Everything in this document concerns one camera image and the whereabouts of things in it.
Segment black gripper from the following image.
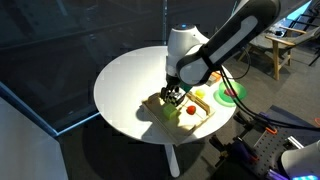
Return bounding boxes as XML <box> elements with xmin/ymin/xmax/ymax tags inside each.
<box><xmin>159</xmin><ymin>74</ymin><xmax>185</xmax><ymax>103</ymax></box>

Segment light green block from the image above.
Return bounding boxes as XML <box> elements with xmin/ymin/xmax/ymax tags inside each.
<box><xmin>162</xmin><ymin>103</ymin><xmax>180</xmax><ymax>121</ymax></box>

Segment white robot base blue light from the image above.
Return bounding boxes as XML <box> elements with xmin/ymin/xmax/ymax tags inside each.
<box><xmin>280</xmin><ymin>139</ymin><xmax>320</xmax><ymax>180</ymax></box>

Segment wooden tray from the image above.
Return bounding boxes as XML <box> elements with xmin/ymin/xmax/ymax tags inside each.
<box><xmin>141</xmin><ymin>90</ymin><xmax>217</xmax><ymax>147</ymax></box>

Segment gray block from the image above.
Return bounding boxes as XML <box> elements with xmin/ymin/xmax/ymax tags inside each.
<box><xmin>206</xmin><ymin>77</ymin><xmax>218</xmax><ymax>88</ymax></box>

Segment orange block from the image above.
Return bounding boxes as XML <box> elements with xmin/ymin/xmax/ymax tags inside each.
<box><xmin>212</xmin><ymin>71</ymin><xmax>223</xmax><ymax>83</ymax></box>

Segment pink red block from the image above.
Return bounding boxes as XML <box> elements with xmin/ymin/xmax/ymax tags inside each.
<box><xmin>223</xmin><ymin>87</ymin><xmax>239</xmax><ymax>99</ymax></box>

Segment black white patterned cube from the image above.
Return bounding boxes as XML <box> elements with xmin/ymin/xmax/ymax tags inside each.
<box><xmin>165</xmin><ymin>90</ymin><xmax>186</xmax><ymax>108</ymax></box>

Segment red toy strawberry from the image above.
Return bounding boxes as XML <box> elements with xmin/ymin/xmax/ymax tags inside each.
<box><xmin>185</xmin><ymin>105</ymin><xmax>198</xmax><ymax>117</ymax></box>

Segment yellow toy lemon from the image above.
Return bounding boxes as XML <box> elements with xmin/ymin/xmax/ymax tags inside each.
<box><xmin>194</xmin><ymin>88</ymin><xmax>207</xmax><ymax>99</ymax></box>

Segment green translucent bowl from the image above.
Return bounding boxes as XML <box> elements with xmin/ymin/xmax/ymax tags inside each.
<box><xmin>213</xmin><ymin>80</ymin><xmax>248</xmax><ymax>108</ymax></box>

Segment purple clamp orange tips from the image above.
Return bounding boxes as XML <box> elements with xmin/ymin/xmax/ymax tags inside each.
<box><xmin>209</xmin><ymin>134</ymin><xmax>261</xmax><ymax>164</ymax></box>
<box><xmin>234</xmin><ymin>110</ymin><xmax>278</xmax><ymax>136</ymax></box>

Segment black perforated breadboard plate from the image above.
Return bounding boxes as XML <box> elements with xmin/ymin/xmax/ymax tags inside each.
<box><xmin>239</xmin><ymin>105</ymin><xmax>320</xmax><ymax>180</ymax></box>

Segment wooden chair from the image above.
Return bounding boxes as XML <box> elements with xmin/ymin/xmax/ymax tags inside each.
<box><xmin>237</xmin><ymin>24</ymin><xmax>320</xmax><ymax>81</ymax></box>

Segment grey white board panel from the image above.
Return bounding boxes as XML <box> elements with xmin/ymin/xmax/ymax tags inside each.
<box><xmin>0</xmin><ymin>96</ymin><xmax>69</xmax><ymax>180</ymax></box>

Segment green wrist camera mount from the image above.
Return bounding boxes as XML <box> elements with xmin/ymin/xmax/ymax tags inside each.
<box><xmin>180</xmin><ymin>82</ymin><xmax>194</xmax><ymax>94</ymax></box>

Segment white table pedestal leg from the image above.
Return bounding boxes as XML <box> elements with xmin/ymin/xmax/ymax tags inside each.
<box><xmin>163</xmin><ymin>143</ymin><xmax>181</xmax><ymax>178</ymax></box>

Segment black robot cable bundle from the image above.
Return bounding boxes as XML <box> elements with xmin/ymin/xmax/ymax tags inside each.
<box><xmin>218</xmin><ymin>46</ymin><xmax>320</xmax><ymax>133</ymax></box>

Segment metal glass partition frame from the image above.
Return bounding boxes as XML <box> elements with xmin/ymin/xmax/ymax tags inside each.
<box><xmin>0</xmin><ymin>0</ymin><xmax>168</xmax><ymax>138</ymax></box>

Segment aluminium rail piece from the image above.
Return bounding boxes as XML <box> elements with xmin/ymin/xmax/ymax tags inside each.
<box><xmin>287</xmin><ymin>135</ymin><xmax>305</xmax><ymax>150</ymax></box>

